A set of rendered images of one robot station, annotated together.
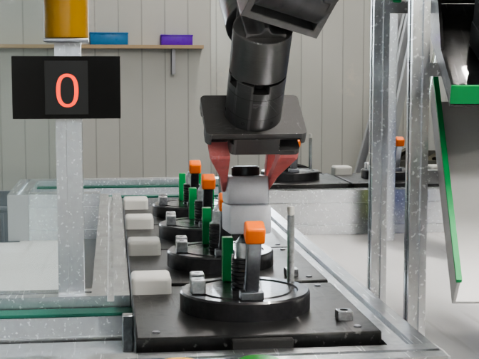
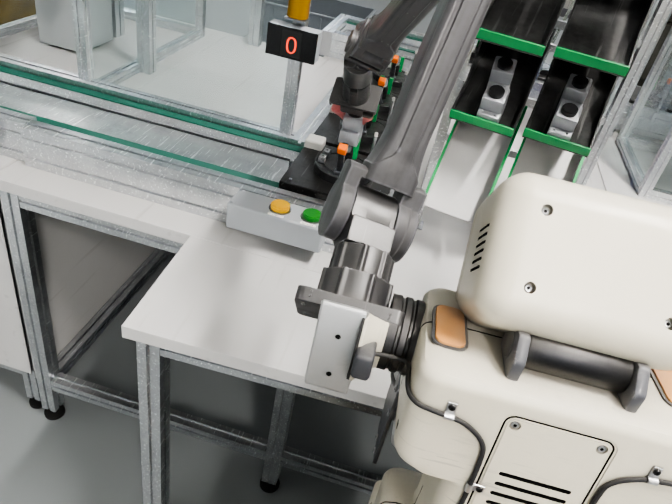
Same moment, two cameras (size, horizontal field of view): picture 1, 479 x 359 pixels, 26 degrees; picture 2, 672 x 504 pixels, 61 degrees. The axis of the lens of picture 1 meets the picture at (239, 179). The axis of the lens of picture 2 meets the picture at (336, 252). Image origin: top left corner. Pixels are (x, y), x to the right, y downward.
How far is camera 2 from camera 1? 0.51 m
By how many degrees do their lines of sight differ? 32
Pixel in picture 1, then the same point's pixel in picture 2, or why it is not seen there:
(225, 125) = (339, 97)
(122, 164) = not seen: outside the picture
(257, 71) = (351, 83)
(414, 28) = not seen: hidden behind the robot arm
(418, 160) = (444, 128)
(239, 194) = (347, 125)
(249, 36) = (348, 67)
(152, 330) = (290, 176)
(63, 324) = (274, 149)
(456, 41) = (486, 71)
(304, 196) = not seen: hidden behind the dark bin
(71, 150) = (294, 70)
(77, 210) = (292, 98)
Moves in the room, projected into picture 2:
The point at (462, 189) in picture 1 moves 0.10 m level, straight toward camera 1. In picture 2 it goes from (458, 150) to (439, 163)
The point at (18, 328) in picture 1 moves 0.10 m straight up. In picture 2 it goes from (256, 145) to (259, 108)
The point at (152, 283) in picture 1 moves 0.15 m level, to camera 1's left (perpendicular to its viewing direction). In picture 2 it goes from (313, 144) to (259, 126)
